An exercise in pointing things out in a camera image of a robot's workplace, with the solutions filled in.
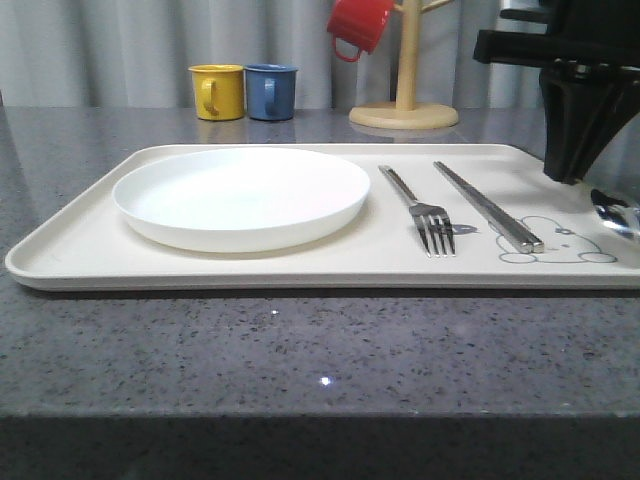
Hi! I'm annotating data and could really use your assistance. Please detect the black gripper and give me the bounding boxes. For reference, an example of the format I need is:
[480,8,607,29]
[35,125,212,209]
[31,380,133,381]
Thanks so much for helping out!
[473,1,639,184]

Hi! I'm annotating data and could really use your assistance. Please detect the silver metal spoon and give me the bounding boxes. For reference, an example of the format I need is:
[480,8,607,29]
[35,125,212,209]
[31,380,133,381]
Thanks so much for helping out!
[590,188,639,244]

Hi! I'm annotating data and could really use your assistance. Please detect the silver metal fork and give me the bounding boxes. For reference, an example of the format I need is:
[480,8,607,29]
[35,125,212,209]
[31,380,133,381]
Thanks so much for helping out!
[378,165,456,258]

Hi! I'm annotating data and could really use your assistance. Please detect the white round plate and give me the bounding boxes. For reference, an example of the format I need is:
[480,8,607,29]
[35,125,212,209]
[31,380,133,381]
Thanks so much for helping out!
[112,147,371,253]

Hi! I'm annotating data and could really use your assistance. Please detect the wooden mug tree stand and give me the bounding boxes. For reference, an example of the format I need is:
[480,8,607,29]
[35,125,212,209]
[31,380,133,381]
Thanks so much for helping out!
[349,1,459,130]

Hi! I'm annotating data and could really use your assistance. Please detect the red enamel mug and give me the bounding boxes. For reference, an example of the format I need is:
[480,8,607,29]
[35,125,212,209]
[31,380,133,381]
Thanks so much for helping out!
[326,0,394,63]

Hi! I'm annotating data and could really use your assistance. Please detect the blue enamel mug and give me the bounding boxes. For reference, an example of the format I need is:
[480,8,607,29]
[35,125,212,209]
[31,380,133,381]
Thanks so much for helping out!
[244,64,298,121]

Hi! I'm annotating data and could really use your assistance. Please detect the yellow enamel mug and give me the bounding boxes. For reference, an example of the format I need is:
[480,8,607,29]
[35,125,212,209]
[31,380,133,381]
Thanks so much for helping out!
[189,64,245,121]

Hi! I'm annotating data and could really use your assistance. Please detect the grey pleated curtain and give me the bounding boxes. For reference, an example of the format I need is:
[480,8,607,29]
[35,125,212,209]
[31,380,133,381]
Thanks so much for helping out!
[1,1,541,109]

